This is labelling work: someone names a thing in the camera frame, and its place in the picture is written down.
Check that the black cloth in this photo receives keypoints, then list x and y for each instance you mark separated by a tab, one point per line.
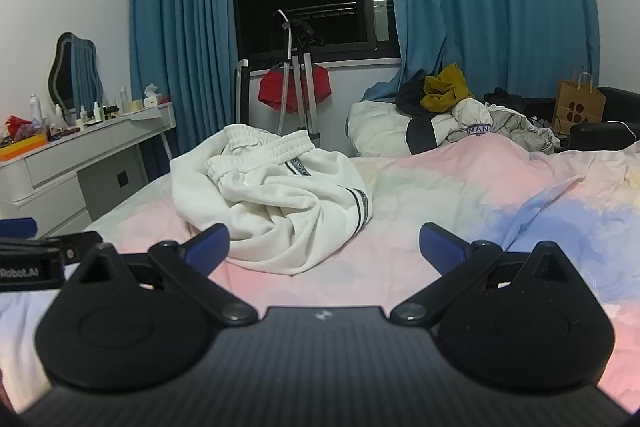
412	97

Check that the white pants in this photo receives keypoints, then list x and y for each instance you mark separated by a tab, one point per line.
280	207

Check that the white dressing table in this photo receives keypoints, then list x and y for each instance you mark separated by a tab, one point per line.
100	157

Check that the mustard yellow cloth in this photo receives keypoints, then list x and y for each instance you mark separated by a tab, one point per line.
445	89

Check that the red packet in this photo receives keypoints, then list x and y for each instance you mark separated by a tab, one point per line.
20	126

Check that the white tissue box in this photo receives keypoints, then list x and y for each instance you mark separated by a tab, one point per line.
152	97

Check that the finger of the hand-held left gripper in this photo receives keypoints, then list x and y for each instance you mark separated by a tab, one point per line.
17	228
75	244

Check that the wavy framed mirror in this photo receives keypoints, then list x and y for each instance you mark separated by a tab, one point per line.
75	67

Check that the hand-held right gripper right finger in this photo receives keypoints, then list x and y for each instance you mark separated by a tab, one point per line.
440	248

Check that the brown paper bag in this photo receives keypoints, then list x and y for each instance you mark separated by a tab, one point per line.
577	107

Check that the white folding frame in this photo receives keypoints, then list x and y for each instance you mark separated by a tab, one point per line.
242	92

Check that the dark cloth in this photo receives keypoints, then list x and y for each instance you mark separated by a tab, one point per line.
502	97

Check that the black chair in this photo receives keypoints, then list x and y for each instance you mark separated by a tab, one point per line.
617	107

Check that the garment steamer stand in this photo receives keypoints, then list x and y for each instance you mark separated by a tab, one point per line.
300	72

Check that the white padded jacket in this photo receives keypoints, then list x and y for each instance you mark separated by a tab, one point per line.
380	127

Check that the pastel patchy blanket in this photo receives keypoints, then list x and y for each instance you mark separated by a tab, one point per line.
450	187

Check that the orange storage box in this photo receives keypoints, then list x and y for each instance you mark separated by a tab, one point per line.
22	149

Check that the row of cosmetic bottles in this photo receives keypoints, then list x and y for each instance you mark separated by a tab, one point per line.
35	109

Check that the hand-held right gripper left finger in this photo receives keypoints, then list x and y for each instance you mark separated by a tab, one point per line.
210	241

